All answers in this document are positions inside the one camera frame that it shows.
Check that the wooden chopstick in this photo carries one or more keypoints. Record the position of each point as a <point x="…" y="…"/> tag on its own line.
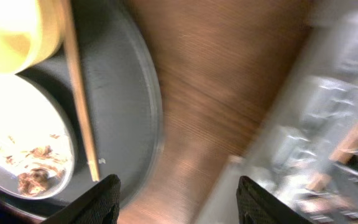
<point x="79" y="94"/>

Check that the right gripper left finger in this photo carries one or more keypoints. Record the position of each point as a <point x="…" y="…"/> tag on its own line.
<point x="99" y="205"/>

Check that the food scraps on plate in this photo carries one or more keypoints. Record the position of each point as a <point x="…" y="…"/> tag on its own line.
<point x="36" y="158"/>

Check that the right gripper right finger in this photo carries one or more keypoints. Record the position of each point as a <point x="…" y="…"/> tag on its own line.
<point x="258" y="206"/>

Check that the grey plate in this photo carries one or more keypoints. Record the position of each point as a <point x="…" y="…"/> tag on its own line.
<point x="26" y="107"/>

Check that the yellow-green bowl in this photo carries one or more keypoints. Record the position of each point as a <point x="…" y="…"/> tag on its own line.
<point x="30" y="32"/>

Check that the round black tray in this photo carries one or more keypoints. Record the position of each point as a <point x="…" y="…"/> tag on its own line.
<point x="125" y="104"/>

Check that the grey dishwasher rack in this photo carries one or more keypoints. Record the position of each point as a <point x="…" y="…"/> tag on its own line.
<point x="306" y="154"/>

